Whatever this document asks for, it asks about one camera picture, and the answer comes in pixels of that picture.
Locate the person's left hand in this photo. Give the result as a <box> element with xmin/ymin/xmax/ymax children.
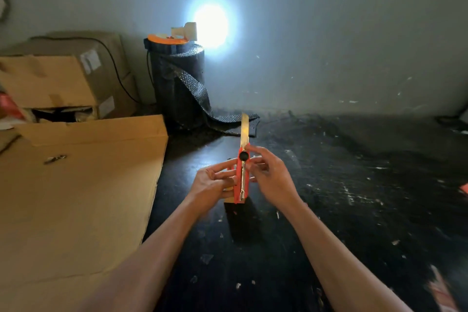
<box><xmin>186</xmin><ymin>158</ymin><xmax>238</xmax><ymax>215</ymax></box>

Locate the red utility knife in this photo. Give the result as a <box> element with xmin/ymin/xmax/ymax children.
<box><xmin>234</xmin><ymin>112</ymin><xmax>251</xmax><ymax>205</ymax></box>

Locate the person's left forearm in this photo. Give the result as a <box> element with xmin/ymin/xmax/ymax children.
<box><xmin>78</xmin><ymin>196</ymin><xmax>206</xmax><ymax>312</ymax></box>

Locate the black cable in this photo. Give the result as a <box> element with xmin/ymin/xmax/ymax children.
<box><xmin>31</xmin><ymin>35</ymin><xmax>142</xmax><ymax>105</ymax></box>

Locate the flat cardboard sheet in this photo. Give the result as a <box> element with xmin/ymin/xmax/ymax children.
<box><xmin>0</xmin><ymin>115</ymin><xmax>169</xmax><ymax>312</ymax></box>

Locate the person's right hand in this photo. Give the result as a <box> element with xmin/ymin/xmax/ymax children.
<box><xmin>244</xmin><ymin>144</ymin><xmax>305</xmax><ymax>214</ymax></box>

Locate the brown cardboard box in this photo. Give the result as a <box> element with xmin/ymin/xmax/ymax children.
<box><xmin>0</xmin><ymin>31</ymin><xmax>140</xmax><ymax>121</ymax></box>

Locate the red packet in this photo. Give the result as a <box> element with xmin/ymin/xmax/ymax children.
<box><xmin>0</xmin><ymin>92</ymin><xmax>27</xmax><ymax>121</ymax></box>

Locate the black bubble wrap roll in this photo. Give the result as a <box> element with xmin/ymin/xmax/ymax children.
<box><xmin>144</xmin><ymin>38</ymin><xmax>260</xmax><ymax>137</ymax></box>

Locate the person's right forearm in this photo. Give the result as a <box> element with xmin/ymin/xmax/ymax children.
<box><xmin>281</xmin><ymin>199</ymin><xmax>414</xmax><ymax>312</ymax></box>

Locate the orange and white lamp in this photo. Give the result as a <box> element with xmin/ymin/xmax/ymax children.
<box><xmin>147</xmin><ymin>22</ymin><xmax>198</xmax><ymax>46</ymax></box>

